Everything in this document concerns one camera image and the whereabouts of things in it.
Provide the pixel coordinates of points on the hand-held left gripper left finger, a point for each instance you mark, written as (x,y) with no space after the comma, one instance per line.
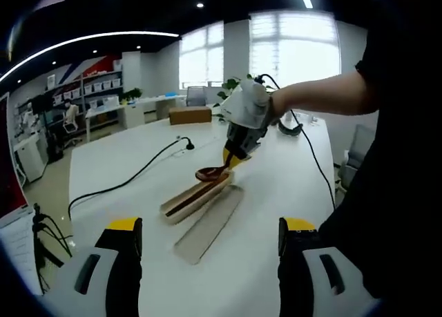
(121,272)

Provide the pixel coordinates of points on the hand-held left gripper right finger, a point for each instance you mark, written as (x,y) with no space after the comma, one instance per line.
(298,272)

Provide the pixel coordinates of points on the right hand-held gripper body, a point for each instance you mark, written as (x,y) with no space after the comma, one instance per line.
(247,106)

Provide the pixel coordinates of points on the wooden spoon utensil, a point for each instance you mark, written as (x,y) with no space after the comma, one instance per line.
(209,173)

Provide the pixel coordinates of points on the wooden chopstick utensil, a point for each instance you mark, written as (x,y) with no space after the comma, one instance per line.
(202,190)
(193,198)

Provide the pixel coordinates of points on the beige cutlery case base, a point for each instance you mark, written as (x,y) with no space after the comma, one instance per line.
(176,215)

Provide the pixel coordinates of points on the beige cutlery case lid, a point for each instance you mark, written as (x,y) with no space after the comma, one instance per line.
(210,227)

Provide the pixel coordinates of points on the large green potted plant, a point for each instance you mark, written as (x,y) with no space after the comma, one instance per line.
(229,89)

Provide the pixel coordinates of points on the cardboard box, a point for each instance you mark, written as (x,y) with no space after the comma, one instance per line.
(190,115)

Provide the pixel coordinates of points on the grey mesh chair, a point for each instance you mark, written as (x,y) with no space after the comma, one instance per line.
(196,96)

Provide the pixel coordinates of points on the grey office chair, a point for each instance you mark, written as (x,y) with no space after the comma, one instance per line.
(357,151)

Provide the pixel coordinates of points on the small green potted plant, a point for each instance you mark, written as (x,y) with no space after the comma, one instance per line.
(131,95)

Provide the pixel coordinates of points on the white swivel chair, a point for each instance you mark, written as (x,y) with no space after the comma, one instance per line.
(72,130)

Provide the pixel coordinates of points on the person's dark clothing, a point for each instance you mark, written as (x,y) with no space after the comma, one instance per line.
(404,141)

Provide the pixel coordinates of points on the shelf with white bins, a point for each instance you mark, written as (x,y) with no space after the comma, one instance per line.
(86,84)

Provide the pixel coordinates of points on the white laptop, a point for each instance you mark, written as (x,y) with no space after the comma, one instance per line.
(10,158)

